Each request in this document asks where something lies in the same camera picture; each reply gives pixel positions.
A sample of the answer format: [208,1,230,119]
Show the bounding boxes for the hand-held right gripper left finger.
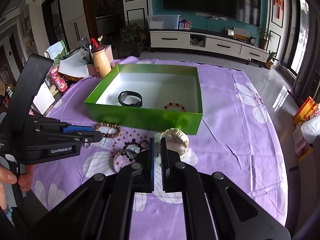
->
[27,138,155,240]

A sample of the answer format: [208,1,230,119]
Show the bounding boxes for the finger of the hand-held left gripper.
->
[24,131,103,153]
[25,116,97,134]

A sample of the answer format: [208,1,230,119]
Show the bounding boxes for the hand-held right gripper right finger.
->
[160,137,292,240]

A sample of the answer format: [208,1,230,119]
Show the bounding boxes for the brown wooden bead bracelet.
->
[95,122,122,139]

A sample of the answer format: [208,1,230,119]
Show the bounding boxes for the pale green bracelet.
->
[154,133,163,164]

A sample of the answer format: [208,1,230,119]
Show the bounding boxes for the silver bangle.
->
[113,149,138,173]

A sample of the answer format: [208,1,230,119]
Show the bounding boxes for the green cardboard box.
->
[84,64,203,136]

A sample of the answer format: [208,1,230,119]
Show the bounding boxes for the person's left hand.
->
[0,165,33,209]

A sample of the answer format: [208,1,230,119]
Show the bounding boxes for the white card sheet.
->
[32,81,55,115]

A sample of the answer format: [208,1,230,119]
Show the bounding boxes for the red drink can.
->
[48,65,60,81]
[54,76,68,93]

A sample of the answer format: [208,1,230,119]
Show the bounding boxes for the cream wristwatch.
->
[160,128,190,159]

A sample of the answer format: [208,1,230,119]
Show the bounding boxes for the green and white paper bag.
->
[44,41,69,65]

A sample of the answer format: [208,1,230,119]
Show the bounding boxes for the white paper sheet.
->
[58,52,93,78]

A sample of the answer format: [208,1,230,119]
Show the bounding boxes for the black wristband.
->
[118,90,143,107]

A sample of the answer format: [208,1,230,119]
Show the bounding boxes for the pen holder with pens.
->
[80,47,93,64]

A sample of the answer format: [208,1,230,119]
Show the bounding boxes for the grey remote control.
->
[79,37,91,55]

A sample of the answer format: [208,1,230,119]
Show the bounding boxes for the yellow bear bottle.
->
[90,38,112,78]

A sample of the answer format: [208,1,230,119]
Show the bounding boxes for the purple floral tablecloth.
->
[30,56,288,240]

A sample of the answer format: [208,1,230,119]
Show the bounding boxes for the bushy dark potted plant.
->
[120,22,148,58]

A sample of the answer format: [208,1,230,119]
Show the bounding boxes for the white tv cabinet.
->
[149,27,269,68]

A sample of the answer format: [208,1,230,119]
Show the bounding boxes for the translucent storage box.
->
[147,14,180,30]

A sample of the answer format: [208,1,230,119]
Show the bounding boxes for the grey chair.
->
[285,135,320,240]

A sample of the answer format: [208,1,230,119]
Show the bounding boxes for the small potted plant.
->
[265,51,279,70]

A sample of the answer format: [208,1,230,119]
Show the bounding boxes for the orange shopping bag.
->
[292,96,320,125]

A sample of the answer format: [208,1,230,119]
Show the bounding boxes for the white plastic bag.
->
[300,117,320,144]

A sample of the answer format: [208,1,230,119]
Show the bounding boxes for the white desk calendar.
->
[234,27,250,39]

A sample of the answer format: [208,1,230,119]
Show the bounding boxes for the tall potted plant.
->
[257,25,274,50]

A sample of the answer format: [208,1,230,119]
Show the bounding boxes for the grey curtain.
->
[292,47,320,102]

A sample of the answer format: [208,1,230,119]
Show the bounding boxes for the black television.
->
[162,0,262,28]

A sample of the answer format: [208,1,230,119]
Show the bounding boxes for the black and white bead bracelet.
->
[122,140,144,159]

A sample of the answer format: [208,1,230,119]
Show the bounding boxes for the reddish bead bracelet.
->
[164,102,187,112]

